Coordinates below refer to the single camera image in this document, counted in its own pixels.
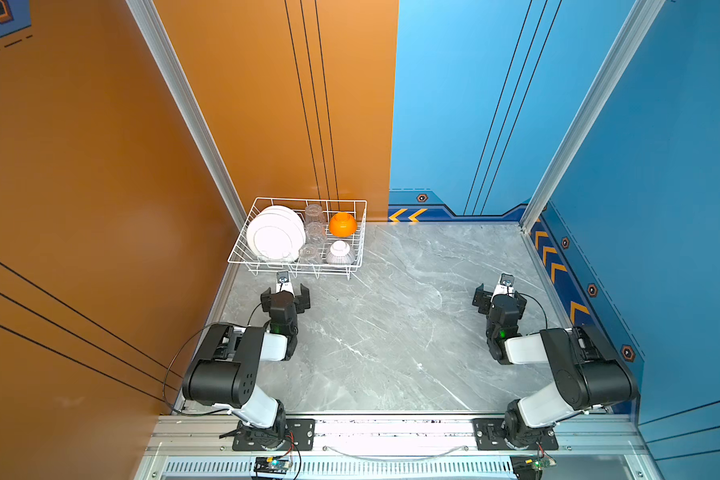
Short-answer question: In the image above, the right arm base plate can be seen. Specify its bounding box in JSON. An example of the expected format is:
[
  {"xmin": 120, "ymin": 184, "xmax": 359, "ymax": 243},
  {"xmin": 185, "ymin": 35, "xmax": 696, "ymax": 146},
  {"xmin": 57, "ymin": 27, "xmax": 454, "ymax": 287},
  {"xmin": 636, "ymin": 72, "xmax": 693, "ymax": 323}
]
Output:
[{"xmin": 472, "ymin": 417, "xmax": 559, "ymax": 451}]

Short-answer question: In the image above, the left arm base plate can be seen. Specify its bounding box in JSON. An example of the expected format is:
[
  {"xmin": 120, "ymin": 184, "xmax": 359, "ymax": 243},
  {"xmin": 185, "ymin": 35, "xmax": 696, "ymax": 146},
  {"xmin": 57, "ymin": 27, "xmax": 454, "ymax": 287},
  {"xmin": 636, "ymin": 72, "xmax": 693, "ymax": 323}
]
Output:
[{"xmin": 231, "ymin": 418, "xmax": 315, "ymax": 452}]

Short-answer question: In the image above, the green rimmed white plate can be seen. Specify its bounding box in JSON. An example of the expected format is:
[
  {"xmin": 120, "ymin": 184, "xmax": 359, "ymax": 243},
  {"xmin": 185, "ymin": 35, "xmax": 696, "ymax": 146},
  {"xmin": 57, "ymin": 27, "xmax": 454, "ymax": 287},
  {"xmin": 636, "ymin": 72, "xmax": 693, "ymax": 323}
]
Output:
[{"xmin": 260, "ymin": 205, "xmax": 307, "ymax": 244}]

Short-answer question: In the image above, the orange bowl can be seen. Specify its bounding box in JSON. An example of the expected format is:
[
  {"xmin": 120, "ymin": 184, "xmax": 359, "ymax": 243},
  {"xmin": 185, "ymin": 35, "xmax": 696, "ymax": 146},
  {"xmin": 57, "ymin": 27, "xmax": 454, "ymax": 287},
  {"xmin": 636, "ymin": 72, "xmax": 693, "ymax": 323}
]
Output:
[{"xmin": 328, "ymin": 211, "xmax": 357, "ymax": 238}]

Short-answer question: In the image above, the white ribbed bowl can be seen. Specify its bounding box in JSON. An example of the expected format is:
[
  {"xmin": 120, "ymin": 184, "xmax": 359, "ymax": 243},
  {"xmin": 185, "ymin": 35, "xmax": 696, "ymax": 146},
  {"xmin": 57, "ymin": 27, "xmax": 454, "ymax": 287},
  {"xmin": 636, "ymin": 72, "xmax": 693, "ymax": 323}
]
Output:
[{"xmin": 325, "ymin": 240, "xmax": 355, "ymax": 266}]

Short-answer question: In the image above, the white wire dish rack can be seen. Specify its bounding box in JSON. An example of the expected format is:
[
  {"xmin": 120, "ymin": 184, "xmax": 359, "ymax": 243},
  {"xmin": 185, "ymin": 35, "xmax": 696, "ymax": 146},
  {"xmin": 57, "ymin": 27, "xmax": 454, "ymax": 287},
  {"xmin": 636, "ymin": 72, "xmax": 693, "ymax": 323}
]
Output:
[{"xmin": 228, "ymin": 197, "xmax": 367, "ymax": 278}]

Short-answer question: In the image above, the left green circuit board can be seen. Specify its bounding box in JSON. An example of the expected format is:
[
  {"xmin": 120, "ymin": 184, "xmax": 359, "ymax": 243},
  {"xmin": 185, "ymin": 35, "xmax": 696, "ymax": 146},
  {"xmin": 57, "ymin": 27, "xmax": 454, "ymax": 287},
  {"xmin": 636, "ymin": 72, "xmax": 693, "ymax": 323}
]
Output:
[{"xmin": 253, "ymin": 457, "xmax": 293, "ymax": 478}]

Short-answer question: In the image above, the right green circuit board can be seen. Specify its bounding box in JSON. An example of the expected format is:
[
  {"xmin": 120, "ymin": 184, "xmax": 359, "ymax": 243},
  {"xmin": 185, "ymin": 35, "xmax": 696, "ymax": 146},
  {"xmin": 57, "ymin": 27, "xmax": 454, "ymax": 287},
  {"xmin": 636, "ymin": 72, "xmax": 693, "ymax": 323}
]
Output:
[{"xmin": 510, "ymin": 456, "xmax": 557, "ymax": 480}]

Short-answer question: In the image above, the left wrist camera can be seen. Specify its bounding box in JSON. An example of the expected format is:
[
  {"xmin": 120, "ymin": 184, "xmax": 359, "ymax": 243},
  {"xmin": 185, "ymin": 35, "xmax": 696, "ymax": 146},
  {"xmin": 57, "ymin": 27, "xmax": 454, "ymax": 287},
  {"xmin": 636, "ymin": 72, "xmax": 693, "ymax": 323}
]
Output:
[{"xmin": 275, "ymin": 271, "xmax": 293, "ymax": 293}]

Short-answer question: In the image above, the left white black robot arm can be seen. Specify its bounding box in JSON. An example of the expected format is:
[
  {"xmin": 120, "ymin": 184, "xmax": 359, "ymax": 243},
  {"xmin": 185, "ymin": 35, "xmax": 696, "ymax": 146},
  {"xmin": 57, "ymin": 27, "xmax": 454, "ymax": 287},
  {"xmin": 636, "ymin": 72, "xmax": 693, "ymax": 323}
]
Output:
[{"xmin": 182, "ymin": 283, "xmax": 311, "ymax": 451}]

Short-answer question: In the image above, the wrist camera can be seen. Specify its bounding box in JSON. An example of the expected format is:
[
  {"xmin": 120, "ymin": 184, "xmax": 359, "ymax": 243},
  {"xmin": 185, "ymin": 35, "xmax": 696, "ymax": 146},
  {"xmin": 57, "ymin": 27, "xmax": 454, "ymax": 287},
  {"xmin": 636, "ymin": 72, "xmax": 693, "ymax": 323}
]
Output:
[
  {"xmin": 275, "ymin": 271, "xmax": 293, "ymax": 293},
  {"xmin": 497, "ymin": 273, "xmax": 515, "ymax": 296}
]

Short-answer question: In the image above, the watermelon pattern white plate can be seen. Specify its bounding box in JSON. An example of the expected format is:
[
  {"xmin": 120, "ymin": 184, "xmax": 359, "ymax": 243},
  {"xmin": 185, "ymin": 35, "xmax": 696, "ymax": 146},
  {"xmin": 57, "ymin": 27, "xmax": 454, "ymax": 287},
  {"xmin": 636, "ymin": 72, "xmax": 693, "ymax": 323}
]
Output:
[{"xmin": 246, "ymin": 214, "xmax": 304, "ymax": 263}]

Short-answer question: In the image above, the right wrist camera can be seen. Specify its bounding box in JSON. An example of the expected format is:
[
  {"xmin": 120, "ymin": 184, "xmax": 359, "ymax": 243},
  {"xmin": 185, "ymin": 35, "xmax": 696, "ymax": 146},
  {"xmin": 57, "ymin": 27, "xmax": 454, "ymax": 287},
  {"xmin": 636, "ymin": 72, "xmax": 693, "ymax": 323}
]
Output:
[{"xmin": 497, "ymin": 273, "xmax": 515, "ymax": 296}]

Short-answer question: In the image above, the aluminium front rail frame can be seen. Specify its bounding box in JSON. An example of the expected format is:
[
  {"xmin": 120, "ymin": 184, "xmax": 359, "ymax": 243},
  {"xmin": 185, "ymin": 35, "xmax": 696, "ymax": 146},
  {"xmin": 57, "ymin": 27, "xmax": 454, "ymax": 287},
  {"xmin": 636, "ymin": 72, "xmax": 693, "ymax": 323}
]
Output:
[{"xmin": 135, "ymin": 412, "xmax": 662, "ymax": 479}]

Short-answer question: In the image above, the green circuit board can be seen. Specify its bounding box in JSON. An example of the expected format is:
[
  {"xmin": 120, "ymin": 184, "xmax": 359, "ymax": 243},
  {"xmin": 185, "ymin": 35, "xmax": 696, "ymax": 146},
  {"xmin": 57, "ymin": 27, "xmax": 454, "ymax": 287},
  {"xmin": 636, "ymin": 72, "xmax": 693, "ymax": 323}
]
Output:
[
  {"xmin": 253, "ymin": 457, "xmax": 293, "ymax": 478},
  {"xmin": 510, "ymin": 456, "xmax": 557, "ymax": 480}
]

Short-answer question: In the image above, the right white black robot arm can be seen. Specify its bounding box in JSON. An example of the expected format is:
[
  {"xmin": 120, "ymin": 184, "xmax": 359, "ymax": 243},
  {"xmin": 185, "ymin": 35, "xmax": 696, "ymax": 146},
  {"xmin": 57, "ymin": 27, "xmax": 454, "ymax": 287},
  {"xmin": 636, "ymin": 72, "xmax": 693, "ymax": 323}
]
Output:
[{"xmin": 472, "ymin": 279, "xmax": 638, "ymax": 450}]

